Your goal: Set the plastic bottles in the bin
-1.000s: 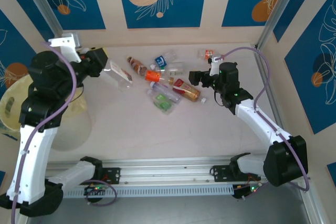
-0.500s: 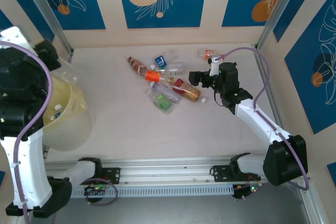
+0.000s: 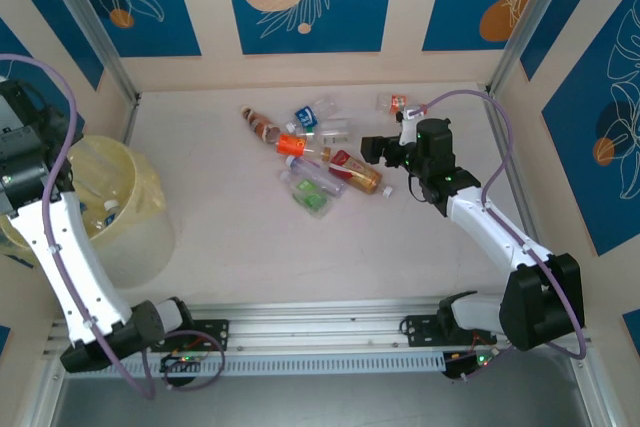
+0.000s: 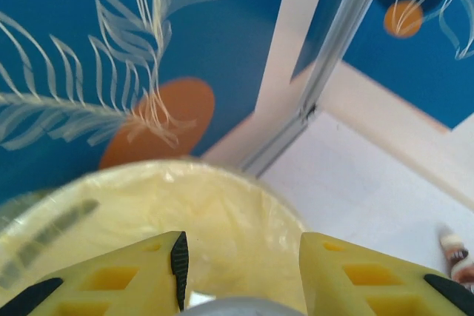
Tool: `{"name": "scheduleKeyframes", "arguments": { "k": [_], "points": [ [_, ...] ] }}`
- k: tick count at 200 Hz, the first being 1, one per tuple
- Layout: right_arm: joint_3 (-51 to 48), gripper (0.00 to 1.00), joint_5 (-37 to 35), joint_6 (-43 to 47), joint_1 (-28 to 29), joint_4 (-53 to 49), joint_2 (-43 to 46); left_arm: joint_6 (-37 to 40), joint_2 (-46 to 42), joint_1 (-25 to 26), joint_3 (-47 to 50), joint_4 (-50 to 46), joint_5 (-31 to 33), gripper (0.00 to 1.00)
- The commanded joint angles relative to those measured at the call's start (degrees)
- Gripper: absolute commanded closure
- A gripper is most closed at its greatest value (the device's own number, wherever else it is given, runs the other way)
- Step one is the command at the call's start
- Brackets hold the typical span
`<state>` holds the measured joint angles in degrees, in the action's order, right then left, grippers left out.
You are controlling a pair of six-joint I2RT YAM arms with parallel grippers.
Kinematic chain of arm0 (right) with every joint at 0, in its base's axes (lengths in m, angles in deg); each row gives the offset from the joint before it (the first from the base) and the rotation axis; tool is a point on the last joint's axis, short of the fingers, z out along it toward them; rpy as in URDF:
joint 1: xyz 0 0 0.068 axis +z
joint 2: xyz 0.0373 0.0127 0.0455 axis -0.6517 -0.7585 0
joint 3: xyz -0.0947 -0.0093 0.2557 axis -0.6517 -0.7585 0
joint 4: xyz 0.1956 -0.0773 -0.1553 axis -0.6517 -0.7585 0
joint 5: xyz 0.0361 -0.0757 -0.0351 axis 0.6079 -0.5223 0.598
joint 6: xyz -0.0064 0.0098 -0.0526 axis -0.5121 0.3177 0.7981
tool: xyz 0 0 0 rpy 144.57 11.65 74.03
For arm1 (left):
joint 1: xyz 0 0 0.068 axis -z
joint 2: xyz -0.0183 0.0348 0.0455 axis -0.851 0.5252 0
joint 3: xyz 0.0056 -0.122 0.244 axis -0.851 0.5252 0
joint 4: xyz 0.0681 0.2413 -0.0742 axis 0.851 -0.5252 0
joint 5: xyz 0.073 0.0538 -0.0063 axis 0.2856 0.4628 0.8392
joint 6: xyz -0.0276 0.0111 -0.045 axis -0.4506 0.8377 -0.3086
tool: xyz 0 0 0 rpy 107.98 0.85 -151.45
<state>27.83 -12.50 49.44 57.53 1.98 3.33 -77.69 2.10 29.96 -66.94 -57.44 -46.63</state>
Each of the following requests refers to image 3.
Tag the amber tea bottle red label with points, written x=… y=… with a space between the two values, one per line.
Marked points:
x=357 y=172

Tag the clear bottle white green label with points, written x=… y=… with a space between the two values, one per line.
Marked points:
x=334 y=136

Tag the purple tinted clear bottle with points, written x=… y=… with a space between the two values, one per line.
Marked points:
x=320 y=178

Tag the orange label bottle tan cap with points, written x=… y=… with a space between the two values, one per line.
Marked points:
x=292 y=144

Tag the small bottle blue yellow label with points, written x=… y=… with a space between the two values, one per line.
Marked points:
x=111 y=205

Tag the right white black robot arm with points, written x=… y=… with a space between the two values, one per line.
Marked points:
x=500 y=232

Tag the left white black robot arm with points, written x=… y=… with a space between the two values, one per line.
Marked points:
x=75 y=272

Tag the cream plastic bin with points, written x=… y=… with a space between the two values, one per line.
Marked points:
x=140 y=257

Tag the clear bottle orange label orange cap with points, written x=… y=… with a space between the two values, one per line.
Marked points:
x=387 y=103

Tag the clear bottle blue label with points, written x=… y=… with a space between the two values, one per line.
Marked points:
x=306 y=116

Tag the brown drink bottle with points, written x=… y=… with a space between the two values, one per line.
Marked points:
x=260 y=124

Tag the small control circuit board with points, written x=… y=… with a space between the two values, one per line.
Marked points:
x=457 y=367
x=182 y=361

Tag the aluminium frame post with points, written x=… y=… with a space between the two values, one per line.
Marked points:
x=602 y=412
x=86 y=12
x=535 y=12
x=42 y=397

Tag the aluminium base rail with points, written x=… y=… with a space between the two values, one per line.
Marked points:
x=320 y=322

